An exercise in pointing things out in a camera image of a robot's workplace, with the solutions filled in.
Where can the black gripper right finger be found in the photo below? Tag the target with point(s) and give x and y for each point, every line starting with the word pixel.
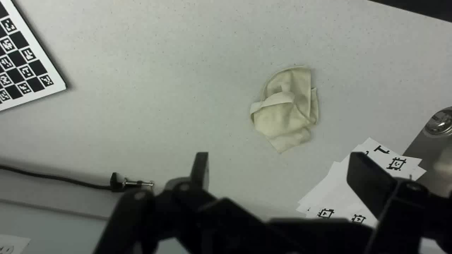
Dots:
pixel 410 220

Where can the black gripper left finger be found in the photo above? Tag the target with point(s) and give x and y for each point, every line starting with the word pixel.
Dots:
pixel 141 220

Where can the beige cloth towel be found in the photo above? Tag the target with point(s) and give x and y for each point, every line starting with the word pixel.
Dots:
pixel 287 113

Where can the paper sheet with digit one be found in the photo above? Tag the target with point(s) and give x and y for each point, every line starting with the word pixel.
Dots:
pixel 390 160

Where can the white paper sheet printed markers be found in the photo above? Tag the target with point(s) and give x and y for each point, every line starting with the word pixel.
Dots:
pixel 329 192

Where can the black white checkerboard calibration board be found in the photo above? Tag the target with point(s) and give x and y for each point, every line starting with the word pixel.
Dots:
pixel 23 61

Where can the silver metal mount bracket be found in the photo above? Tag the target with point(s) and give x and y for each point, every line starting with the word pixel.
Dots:
pixel 438 155

